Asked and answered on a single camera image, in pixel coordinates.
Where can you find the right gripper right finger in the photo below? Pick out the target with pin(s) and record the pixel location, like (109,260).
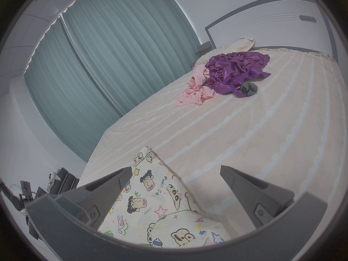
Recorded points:
(261,197)

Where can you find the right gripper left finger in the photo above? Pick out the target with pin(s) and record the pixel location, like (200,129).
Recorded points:
(92,200)

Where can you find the white printed pyjama top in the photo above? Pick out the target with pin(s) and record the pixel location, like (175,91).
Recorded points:
(152,208)

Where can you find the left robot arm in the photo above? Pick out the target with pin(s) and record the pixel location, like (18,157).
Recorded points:
(12,198)

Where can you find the bed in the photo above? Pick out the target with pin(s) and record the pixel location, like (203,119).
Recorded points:
(258,134)

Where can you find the dark grey garment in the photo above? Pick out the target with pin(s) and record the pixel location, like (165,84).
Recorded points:
(250,88)

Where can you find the blue-green curtain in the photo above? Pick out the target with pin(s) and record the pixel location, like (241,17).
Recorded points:
(130,45)
(68,91)

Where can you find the pink garment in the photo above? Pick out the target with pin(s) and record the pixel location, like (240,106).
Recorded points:
(195,94)

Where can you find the purple garment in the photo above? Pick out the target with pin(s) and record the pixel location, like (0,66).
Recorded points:
(233,69)

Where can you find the cream pillow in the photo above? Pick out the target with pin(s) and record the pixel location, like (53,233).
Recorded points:
(231,47)

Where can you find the grey bedside table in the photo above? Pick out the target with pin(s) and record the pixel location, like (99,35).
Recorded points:
(203,47)

